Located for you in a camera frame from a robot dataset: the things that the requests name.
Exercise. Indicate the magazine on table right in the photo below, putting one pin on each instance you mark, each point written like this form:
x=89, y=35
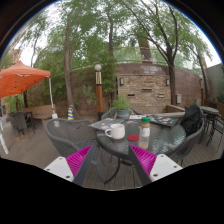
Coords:
x=163, y=121

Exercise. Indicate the magazine on table left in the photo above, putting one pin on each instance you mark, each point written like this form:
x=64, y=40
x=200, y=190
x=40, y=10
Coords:
x=106, y=123

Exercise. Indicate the dark chair under tent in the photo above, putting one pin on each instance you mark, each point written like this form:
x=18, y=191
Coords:
x=21, y=122

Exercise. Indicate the dark table at right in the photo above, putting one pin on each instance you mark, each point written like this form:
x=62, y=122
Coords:
x=214, y=122

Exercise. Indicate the black jacket on chair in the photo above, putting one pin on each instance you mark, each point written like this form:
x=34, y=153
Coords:
x=192, y=119

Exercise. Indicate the grey wicker chair left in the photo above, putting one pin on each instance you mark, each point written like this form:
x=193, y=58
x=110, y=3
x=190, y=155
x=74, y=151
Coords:
x=70, y=136

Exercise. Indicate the potted green plant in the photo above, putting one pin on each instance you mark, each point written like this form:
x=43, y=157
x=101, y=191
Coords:
x=122, y=105

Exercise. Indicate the white ceramic mug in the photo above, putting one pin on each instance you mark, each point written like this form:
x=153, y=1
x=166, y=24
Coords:
x=116, y=131

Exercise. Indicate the clear bottle with green cap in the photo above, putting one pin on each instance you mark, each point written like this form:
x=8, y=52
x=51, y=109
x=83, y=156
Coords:
x=144, y=133

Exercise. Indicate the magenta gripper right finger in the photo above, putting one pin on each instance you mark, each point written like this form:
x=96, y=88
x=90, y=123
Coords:
x=151, y=167

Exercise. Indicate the round glass patio table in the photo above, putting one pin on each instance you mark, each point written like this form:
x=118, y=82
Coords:
x=162, y=140

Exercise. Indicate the magazine on table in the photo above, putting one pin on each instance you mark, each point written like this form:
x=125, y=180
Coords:
x=106, y=123
x=163, y=121

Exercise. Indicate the red round coaster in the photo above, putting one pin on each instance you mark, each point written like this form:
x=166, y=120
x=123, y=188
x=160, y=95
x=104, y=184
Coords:
x=133, y=137

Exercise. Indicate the orange canopy tent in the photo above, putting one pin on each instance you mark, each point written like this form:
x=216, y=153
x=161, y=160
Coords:
x=18, y=78

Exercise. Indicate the grey wicker chair right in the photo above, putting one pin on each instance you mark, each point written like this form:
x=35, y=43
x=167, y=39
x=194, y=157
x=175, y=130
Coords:
x=188, y=144

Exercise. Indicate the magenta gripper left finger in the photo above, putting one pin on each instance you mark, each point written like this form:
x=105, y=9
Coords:
x=74, y=167

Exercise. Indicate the lamp post with globe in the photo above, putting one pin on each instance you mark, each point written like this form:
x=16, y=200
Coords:
x=99, y=95

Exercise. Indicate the white paper on table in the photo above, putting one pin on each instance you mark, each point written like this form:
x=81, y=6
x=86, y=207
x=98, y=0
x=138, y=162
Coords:
x=136, y=117

